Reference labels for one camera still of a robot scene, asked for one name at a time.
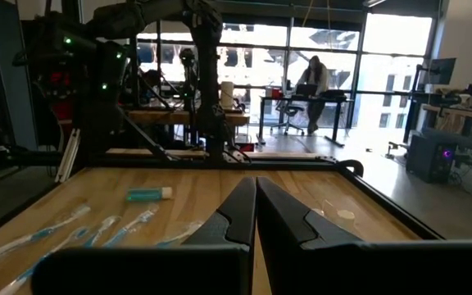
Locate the black computer tower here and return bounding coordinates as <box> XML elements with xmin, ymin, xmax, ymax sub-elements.
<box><xmin>406</xmin><ymin>134</ymin><xmax>459</xmax><ymax>184</ymax></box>

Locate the black laptop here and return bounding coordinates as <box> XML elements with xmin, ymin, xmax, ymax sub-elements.
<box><xmin>295</xmin><ymin>83</ymin><xmax>320</xmax><ymax>98</ymax></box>

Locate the black office chair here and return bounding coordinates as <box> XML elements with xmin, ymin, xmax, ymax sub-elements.
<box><xmin>270</xmin><ymin>101</ymin><xmax>306</xmax><ymax>136</ymax></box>

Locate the white aluminium extrusion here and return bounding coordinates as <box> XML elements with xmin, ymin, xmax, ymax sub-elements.
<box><xmin>54</xmin><ymin>128</ymin><xmax>82</xmax><ymax>184</ymax></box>

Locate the light wood workbench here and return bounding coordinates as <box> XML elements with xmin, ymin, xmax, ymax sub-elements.
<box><xmin>422</xmin><ymin>102</ymin><xmax>472</xmax><ymax>124</ymax></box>

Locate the black frame handle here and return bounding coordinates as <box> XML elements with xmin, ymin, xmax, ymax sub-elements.
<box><xmin>336</xmin><ymin>159</ymin><xmax>365</xmax><ymax>178</ymax></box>

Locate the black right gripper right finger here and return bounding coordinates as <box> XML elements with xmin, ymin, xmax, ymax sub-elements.
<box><xmin>256</xmin><ymin>175</ymin><xmax>472</xmax><ymax>295</ymax></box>

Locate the white paper towel roll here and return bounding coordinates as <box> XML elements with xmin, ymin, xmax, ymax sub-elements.
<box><xmin>219</xmin><ymin>80</ymin><xmax>236</xmax><ymax>110</ymax></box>

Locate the standing person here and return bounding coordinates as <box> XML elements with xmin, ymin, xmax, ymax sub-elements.
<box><xmin>296</xmin><ymin>54</ymin><xmax>330</xmax><ymax>135</ymax></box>

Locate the black window frame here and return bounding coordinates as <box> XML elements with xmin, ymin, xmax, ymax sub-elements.
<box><xmin>129</xmin><ymin>10</ymin><xmax>442</xmax><ymax>132</ymax></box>

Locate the black aluminium table frame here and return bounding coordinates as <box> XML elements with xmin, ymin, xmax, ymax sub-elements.
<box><xmin>0</xmin><ymin>104</ymin><xmax>445</xmax><ymax>242</ymax></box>

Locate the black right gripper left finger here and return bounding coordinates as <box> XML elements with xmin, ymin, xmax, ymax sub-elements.
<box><xmin>30</xmin><ymin>175</ymin><xmax>258</xmax><ymax>295</ymax></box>

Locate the black bag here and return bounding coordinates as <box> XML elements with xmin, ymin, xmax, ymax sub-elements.
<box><xmin>320</xmin><ymin>88</ymin><xmax>347</xmax><ymax>99</ymax></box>

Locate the black standing desk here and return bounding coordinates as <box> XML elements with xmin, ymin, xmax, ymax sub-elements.
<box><xmin>258</xmin><ymin>93</ymin><xmax>355</xmax><ymax>148</ymax></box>

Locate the black camera on tripod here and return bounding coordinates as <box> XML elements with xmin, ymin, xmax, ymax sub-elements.
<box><xmin>178</xmin><ymin>48</ymin><xmax>199</xmax><ymax>111</ymax></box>

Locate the seated person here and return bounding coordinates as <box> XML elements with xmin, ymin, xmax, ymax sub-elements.
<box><xmin>139</xmin><ymin>68</ymin><xmax>166</xmax><ymax>99</ymax></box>

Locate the black monitor on stand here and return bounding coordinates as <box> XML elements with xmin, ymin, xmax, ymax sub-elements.
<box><xmin>418</xmin><ymin>57</ymin><xmax>457</xmax><ymax>86</ymax></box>

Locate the wooden bench top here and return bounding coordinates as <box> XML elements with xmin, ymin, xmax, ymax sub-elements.
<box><xmin>127</xmin><ymin>109</ymin><xmax>250</xmax><ymax>128</ymax></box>

